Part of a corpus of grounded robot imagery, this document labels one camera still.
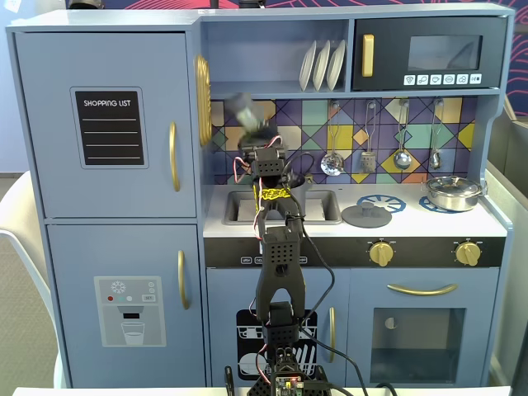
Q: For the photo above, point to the gray pot lid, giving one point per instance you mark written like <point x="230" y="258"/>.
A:
<point x="367" y="216"/>

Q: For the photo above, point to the blue toy kitchen unit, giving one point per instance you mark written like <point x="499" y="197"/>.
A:
<point x="255" y="53"/>

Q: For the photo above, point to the blue oven door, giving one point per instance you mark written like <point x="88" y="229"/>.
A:
<point x="363" y="288"/>

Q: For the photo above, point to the robot controller board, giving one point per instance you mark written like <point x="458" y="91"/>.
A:
<point x="288" y="383"/>

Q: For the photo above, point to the gold toy phone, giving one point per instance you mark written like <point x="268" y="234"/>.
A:
<point x="203" y="99"/>

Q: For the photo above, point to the white chair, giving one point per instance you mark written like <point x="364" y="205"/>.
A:
<point x="16" y="198"/>

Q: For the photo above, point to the small black object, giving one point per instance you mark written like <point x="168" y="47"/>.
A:
<point x="251" y="2"/>

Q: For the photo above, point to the gray partition panel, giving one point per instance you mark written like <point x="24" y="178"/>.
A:
<point x="511" y="165"/>

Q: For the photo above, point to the gold stove knob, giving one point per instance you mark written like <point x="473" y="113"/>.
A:
<point x="467" y="252"/>
<point x="380" y="252"/>

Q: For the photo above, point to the black microwave door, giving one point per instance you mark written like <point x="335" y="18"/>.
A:
<point x="392" y="49"/>

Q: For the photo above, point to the dark round object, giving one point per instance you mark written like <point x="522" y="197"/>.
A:
<point x="84" y="3"/>

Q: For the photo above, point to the steel pot with lid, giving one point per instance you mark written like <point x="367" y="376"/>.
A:
<point x="453" y="194"/>

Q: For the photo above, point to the steel slotted spatula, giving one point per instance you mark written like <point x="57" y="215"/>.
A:
<point x="367" y="163"/>

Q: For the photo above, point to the gray plastic pot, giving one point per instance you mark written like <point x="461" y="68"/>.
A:
<point x="301" y="194"/>

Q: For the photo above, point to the steel ladle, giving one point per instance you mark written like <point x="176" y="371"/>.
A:
<point x="402" y="160"/>

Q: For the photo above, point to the freezer door with dispenser print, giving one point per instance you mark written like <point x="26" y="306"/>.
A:
<point x="82" y="255"/>

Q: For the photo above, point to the steel skimmer spoon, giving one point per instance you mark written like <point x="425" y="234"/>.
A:
<point x="332" y="164"/>

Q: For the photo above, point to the white toy plate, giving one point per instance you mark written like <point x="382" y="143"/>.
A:
<point x="321" y="64"/>
<point x="336" y="64"/>
<point x="307" y="66"/>

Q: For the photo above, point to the gray salt shaker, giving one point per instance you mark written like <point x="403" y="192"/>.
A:
<point x="245" y="108"/>

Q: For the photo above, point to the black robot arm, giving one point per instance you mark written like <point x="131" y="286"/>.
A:
<point x="280" y="255"/>

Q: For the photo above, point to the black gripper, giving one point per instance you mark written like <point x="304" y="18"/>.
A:
<point x="247" y="116"/>

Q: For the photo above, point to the fridge door with shopping list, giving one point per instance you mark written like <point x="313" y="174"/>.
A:
<point x="49" y="165"/>

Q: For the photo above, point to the gray toy sink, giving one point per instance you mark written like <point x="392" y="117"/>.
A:
<point x="231" y="206"/>

